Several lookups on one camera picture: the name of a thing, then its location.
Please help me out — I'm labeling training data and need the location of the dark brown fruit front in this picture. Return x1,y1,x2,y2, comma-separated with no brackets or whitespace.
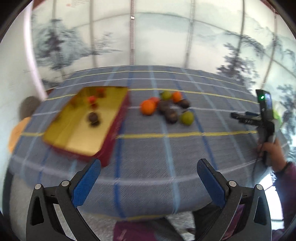
88,111,100,125

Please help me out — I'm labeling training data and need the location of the dark brown fruit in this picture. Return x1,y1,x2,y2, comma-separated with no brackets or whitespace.
165,108,179,124
157,100,171,114
88,111,100,125
178,99,191,109

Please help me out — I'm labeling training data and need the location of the purple sleeve forearm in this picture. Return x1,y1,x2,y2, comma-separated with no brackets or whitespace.
275,162,296,229

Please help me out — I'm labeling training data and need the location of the person's right hand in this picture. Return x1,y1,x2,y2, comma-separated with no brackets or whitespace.
258,138,287,172

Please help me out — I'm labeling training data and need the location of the large green tomato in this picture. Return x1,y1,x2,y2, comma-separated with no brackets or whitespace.
180,110,194,126

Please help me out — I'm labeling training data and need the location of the dark brown fruit far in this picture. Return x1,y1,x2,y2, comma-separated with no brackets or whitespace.
178,99,191,109

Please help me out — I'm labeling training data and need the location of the painted folding screen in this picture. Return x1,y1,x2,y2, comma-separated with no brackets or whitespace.
31,1,295,146

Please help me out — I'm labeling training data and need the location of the small orange fruit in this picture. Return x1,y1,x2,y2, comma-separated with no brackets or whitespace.
171,91,183,104

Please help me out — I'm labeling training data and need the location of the blue plaid tablecloth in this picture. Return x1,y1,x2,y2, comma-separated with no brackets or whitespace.
9,66,268,219

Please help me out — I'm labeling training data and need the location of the dark brown fruit middle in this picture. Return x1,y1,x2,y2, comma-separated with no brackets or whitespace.
165,108,179,124

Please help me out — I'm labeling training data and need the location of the small green tomato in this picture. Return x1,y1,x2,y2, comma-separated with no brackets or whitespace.
160,90,172,101

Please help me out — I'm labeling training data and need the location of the dark brown fruit upper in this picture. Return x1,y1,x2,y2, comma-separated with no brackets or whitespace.
157,100,171,114

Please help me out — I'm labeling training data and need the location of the orange plastic stool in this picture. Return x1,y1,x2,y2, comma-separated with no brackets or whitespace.
8,116,31,154

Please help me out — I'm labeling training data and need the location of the small red tomato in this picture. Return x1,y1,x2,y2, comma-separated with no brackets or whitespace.
149,97,160,106

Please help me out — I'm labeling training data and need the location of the red gold tin box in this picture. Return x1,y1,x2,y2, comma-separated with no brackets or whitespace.
43,86,130,167

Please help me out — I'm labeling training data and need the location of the large orange fruit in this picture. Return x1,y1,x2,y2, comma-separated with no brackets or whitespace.
140,99,156,115

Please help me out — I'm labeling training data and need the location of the round grey millstone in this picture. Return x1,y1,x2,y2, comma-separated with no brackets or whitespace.
19,96,41,120

